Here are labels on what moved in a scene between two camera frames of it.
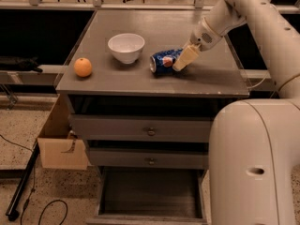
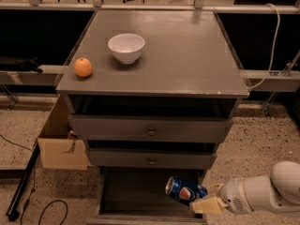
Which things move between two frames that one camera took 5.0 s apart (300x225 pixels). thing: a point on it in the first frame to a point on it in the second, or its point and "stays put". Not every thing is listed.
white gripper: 202,37 to 234,195
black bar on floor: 12,212 stays put
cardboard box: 59,150 stays put
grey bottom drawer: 152,196 stays put
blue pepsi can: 161,63 to 185,190
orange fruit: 82,67 stays put
